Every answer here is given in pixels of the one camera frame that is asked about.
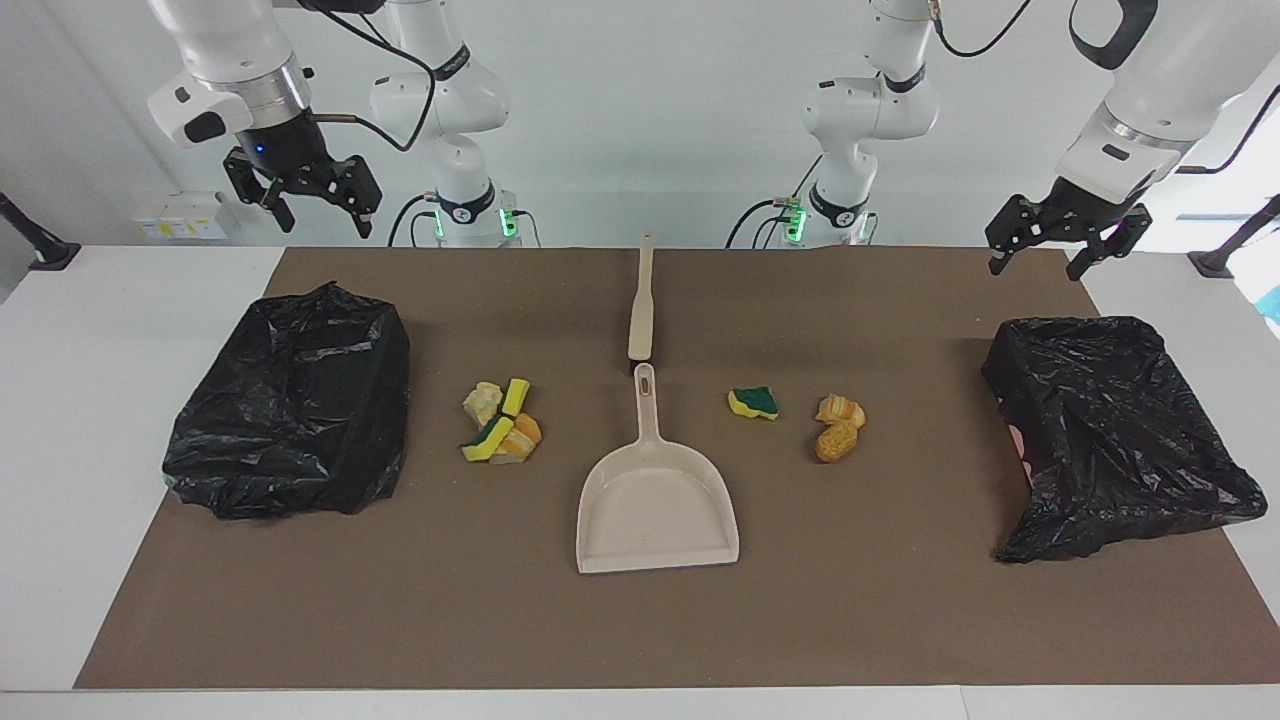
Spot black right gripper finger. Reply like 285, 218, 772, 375
222, 147, 297, 234
335, 155, 384, 239

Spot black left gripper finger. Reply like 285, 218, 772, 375
1066, 205, 1153, 282
985, 197, 1046, 275

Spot pale beige sponge chunk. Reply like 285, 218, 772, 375
462, 381, 504, 429

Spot yellow green sponge piece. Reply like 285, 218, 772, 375
460, 415, 515, 463

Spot orange brown sponge chunk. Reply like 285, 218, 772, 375
814, 420, 861, 463

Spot beige hand brush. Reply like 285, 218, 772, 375
627, 232, 658, 373

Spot beige plastic dustpan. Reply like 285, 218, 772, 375
575, 362, 741, 575

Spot torn black bag lined bin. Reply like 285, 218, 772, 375
981, 316, 1269, 564

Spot brown table mat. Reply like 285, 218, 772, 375
73, 247, 1280, 690

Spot black right base cable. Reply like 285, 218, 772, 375
388, 193, 443, 248

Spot black base cable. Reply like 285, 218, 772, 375
388, 193, 443, 248
725, 155, 826, 249

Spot white wall socket boxes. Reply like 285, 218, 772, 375
133, 192, 229, 241

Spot black camera stand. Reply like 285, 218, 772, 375
0, 192, 82, 272
1188, 195, 1280, 279

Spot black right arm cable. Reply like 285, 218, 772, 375
300, 0, 438, 153

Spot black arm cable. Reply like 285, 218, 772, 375
300, 0, 438, 153
930, 0, 1280, 177

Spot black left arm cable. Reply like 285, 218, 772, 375
930, 0, 1280, 177

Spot black left base cable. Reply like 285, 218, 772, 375
725, 155, 826, 249

